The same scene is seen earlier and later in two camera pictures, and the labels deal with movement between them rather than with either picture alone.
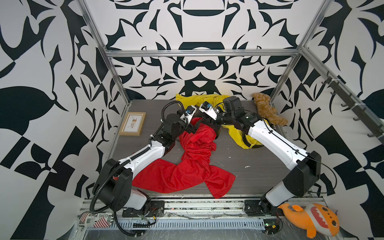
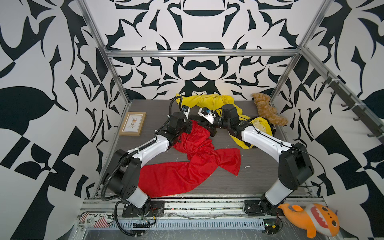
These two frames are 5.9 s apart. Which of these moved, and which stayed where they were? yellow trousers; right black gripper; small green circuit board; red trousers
Moved: red trousers
Stayed: right black gripper; small green circuit board; yellow trousers
